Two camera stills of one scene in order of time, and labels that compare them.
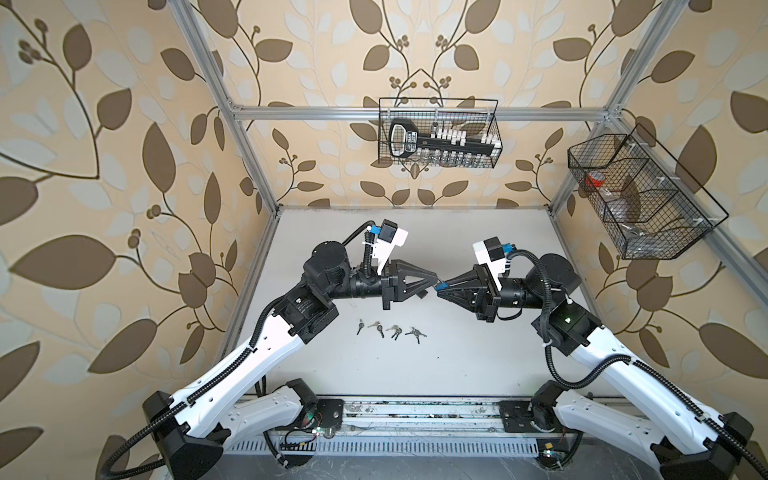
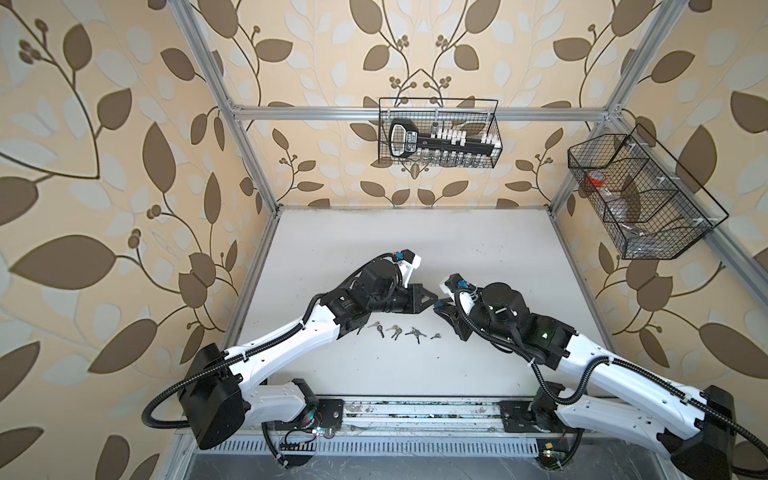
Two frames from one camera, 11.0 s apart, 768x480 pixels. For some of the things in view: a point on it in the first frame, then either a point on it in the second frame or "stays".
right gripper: x=480 y=299 -> x=455 y=318
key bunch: x=417 y=333 stays
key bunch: x=396 y=329 stays
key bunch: x=379 y=327 stays
